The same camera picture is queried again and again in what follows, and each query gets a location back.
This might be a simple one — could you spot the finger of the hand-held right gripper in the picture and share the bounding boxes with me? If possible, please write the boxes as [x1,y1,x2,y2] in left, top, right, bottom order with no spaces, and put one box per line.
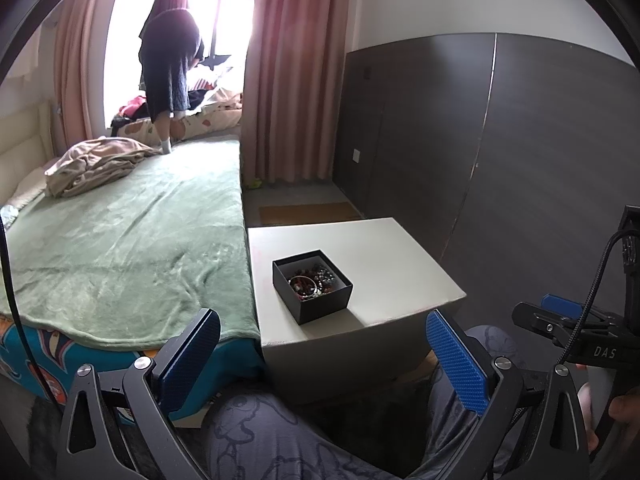
[511,301,582,342]
[541,293,607,319]

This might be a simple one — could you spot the pink curtain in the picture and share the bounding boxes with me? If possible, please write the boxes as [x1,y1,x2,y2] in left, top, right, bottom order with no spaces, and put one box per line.
[240,0,352,187]
[52,0,127,154]

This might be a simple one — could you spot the teal cartoon bedsheet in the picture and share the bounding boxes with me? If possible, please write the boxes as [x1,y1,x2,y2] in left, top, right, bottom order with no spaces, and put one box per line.
[0,314,267,428]

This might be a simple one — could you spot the black jewelry box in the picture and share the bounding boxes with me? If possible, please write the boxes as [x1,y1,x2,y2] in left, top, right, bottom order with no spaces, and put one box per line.
[272,248,354,326]

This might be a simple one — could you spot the crumpled beige quilt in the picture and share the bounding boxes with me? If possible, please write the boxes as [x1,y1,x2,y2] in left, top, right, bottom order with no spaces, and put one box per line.
[45,136,162,199]

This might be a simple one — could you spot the pile of beaded jewelry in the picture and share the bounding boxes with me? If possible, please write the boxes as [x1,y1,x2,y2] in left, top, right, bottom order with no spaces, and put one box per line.
[287,261,338,302]

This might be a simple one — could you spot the person's right hand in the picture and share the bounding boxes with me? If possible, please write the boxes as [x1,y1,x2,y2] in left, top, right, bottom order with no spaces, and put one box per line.
[609,393,640,425]

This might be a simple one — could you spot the beige bed headboard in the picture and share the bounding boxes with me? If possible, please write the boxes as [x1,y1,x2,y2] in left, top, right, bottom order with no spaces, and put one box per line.
[0,100,57,211]

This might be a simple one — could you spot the red clothes pile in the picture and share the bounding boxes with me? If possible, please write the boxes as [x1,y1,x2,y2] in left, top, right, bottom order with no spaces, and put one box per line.
[110,95,152,129]

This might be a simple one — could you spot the bed with green blanket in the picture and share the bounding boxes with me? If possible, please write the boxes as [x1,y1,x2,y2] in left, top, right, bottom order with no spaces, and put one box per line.
[0,137,267,352]

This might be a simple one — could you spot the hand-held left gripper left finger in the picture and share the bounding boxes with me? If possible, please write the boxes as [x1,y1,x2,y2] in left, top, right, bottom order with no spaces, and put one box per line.
[54,308,222,480]

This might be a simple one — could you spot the brown cardboard floor mat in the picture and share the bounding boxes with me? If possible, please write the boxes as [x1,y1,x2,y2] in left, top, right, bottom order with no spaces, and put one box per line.
[258,201,364,225]

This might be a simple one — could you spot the thin black cable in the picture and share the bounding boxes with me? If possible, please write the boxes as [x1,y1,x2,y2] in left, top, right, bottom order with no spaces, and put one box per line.
[0,210,57,402]

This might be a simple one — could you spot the floral patterned quilt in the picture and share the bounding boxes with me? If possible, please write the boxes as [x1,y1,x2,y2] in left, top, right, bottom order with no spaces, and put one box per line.
[112,87,244,154]

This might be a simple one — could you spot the white bedside table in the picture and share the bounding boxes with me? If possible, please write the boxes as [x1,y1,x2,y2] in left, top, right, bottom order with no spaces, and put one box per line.
[247,217,469,407]

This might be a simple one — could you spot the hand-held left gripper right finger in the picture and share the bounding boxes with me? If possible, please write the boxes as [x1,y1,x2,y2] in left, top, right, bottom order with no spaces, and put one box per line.
[400,309,592,480]

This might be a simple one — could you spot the person's grey patterned pants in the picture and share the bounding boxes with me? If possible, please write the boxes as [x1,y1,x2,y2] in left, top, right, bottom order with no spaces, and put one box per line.
[202,324,522,480]

